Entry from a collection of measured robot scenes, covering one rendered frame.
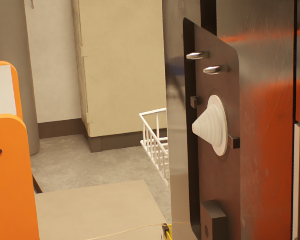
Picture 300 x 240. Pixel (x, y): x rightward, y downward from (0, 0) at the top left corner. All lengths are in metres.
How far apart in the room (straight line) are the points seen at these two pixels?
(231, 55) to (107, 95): 3.23
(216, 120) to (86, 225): 0.95
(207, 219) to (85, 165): 3.09
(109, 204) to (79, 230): 0.14
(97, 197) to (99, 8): 2.13
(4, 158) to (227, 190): 0.43
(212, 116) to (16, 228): 0.48
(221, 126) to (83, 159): 3.22
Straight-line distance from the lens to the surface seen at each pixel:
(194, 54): 0.71
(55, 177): 3.71
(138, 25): 3.81
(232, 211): 0.70
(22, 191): 1.06
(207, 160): 0.77
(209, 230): 0.74
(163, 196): 3.38
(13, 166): 1.04
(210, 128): 0.69
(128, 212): 1.65
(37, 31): 4.12
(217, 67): 0.66
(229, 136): 0.65
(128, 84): 3.87
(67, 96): 4.23
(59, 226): 1.62
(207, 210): 0.74
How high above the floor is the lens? 1.44
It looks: 19 degrees down
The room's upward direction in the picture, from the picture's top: 3 degrees counter-clockwise
